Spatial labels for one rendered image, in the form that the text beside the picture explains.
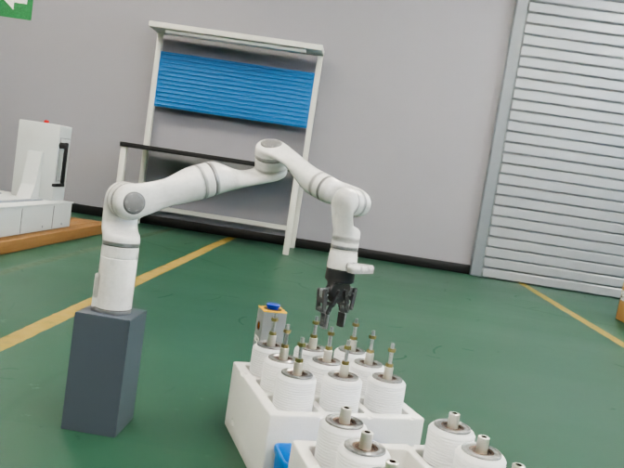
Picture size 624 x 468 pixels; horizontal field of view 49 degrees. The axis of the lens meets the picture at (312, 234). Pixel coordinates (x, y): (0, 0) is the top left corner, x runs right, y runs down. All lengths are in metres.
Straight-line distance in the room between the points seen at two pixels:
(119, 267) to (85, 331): 0.17
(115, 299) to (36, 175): 3.39
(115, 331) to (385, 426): 0.69
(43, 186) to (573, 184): 4.63
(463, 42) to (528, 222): 1.81
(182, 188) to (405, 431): 0.81
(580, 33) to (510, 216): 1.79
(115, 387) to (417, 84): 5.33
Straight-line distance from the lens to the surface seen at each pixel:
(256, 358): 1.82
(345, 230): 1.68
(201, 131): 6.78
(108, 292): 1.76
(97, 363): 1.78
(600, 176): 6.90
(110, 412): 1.81
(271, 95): 6.56
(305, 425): 1.59
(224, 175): 1.81
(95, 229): 5.55
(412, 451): 1.50
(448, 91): 6.72
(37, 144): 5.16
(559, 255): 6.82
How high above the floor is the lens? 0.72
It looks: 5 degrees down
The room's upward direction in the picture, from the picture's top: 9 degrees clockwise
